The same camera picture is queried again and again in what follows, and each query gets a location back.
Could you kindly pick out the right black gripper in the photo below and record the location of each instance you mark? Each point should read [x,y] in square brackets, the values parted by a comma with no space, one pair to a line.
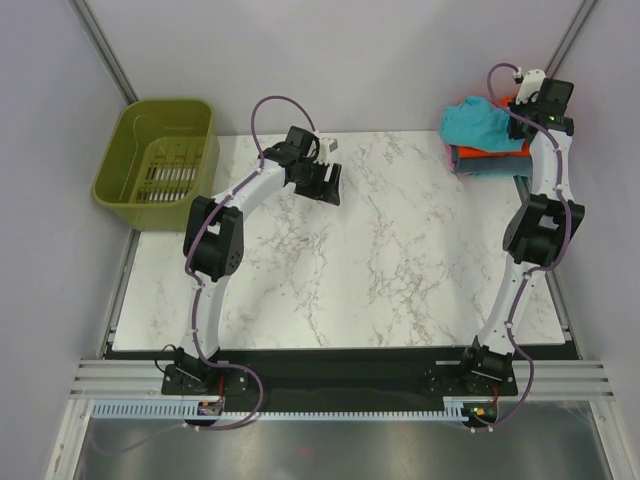
[513,131]

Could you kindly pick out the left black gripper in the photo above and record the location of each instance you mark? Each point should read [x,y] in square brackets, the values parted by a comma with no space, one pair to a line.
[324,192]

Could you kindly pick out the turquoise t shirt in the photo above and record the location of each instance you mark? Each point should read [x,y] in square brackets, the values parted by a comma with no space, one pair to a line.
[475,125]

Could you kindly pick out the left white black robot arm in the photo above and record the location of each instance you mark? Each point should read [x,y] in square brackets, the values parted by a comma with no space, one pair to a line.
[214,246]

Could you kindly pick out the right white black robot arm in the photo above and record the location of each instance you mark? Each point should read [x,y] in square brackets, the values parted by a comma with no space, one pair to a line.
[537,237]

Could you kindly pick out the folded grey blue t shirt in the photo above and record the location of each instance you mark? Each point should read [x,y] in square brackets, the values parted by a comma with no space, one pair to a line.
[465,160]

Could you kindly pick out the folded orange t shirt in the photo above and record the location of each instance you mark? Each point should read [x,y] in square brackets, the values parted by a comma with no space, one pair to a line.
[480,151]

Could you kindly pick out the olive green plastic basket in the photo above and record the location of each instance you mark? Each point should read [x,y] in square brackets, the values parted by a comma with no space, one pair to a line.
[163,153]

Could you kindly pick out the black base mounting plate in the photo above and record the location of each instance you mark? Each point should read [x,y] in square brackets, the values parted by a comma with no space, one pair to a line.
[387,379]

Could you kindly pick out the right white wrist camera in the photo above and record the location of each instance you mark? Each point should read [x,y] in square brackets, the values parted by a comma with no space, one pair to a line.
[530,83]

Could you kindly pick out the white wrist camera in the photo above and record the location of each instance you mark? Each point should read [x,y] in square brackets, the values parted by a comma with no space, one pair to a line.
[327,146]
[530,83]

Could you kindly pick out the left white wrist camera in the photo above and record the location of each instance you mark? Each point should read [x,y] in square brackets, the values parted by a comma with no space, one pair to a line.
[327,146]

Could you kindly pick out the right aluminium corner post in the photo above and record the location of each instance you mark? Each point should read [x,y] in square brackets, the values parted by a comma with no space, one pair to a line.
[569,38]

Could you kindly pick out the aluminium corner post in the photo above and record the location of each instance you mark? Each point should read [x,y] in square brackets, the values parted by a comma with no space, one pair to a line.
[98,38]
[569,38]

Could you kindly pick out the white slotted cable duct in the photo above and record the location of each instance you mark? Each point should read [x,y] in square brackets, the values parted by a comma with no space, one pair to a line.
[193,410]

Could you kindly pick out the aluminium frame rail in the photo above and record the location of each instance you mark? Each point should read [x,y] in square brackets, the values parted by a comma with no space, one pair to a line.
[140,379]

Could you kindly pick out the left aluminium corner post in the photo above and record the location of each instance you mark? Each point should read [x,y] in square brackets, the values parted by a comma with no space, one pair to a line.
[98,38]

